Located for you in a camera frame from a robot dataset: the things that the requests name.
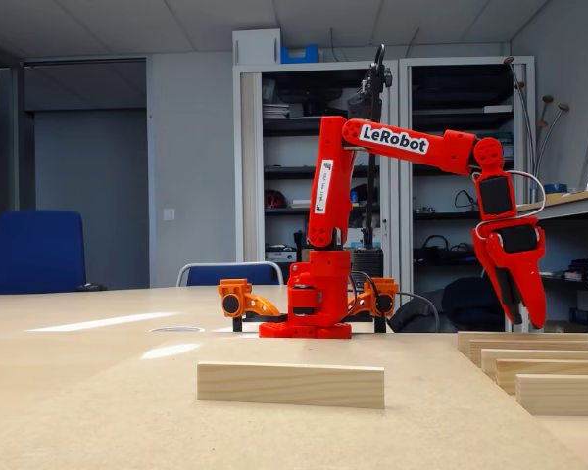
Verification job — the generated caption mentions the grey desk wooden top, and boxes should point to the grey desk wooden top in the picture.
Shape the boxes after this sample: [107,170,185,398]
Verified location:
[498,187,588,334]

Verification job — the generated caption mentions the grey door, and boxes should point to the grey door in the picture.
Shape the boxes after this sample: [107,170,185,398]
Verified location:
[23,58,151,291]

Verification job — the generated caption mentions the white cardboard box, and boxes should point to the white cardboard box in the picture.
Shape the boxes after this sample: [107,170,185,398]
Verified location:
[231,27,282,67]

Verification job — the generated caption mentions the blue chair grey frame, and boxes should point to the blue chair grey frame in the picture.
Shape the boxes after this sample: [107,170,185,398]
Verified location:
[175,261,286,288]

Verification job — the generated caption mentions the blue plastic box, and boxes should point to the blue plastic box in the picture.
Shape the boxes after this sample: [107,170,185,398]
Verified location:
[279,43,320,65]

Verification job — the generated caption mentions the blue office chair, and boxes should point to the blue office chair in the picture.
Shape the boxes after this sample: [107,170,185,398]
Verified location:
[0,209,87,296]

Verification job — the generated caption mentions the brown fibreboard panel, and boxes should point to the brown fibreboard panel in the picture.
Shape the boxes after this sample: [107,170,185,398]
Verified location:
[0,332,588,470]

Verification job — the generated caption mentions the black power cable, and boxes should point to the black power cable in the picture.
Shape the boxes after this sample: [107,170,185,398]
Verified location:
[348,270,379,317]

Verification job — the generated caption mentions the orange table clamp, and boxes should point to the orange table clamp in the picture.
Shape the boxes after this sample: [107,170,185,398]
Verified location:
[217,278,281,333]
[341,276,401,334]

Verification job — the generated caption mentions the black stand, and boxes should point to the black stand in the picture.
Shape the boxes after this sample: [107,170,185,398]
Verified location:
[346,43,394,288]

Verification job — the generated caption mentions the grey metal cabinet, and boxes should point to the grey metal cabinet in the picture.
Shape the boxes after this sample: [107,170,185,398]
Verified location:
[399,55,537,335]
[231,59,401,295]

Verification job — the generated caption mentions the black lamp head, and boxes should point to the black lamp head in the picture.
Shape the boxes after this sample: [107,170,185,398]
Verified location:
[346,90,383,123]

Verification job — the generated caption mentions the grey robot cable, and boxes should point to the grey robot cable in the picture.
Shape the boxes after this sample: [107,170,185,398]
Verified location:
[395,291,441,334]

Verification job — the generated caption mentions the metal coat stand wooden knobs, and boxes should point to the metal coat stand wooden knobs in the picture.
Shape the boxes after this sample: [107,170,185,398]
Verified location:
[502,55,572,205]

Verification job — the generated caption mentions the white cable grommet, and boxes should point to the white cable grommet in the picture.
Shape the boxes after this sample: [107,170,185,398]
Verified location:
[148,324,207,335]

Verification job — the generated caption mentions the black backpack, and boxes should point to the black backpack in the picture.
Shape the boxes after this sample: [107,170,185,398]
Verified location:
[387,295,440,334]

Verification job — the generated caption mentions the black jacket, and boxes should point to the black jacket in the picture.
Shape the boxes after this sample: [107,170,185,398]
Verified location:
[440,275,507,334]

